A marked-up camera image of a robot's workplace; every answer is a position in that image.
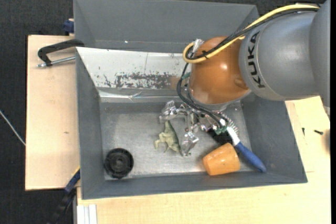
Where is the green toy dinosaur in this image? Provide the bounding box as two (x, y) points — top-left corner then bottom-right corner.
(153, 121), (182, 155)

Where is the blue and white pen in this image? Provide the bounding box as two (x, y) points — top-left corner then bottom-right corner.
(226, 125), (267, 174)

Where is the pale wood flat board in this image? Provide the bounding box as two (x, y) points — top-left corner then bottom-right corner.
(25, 34), (81, 191)

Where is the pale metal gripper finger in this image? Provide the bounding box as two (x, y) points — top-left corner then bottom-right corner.
(159, 100), (184, 124)
(180, 131), (200, 157)

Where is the orange cup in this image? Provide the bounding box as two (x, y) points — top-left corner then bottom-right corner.
(202, 142), (242, 176)

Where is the grey metal bin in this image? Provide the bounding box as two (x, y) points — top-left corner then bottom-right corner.
(72, 0), (308, 200)

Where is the black ribbed round lid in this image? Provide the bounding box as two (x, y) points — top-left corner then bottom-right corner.
(103, 147), (135, 180)

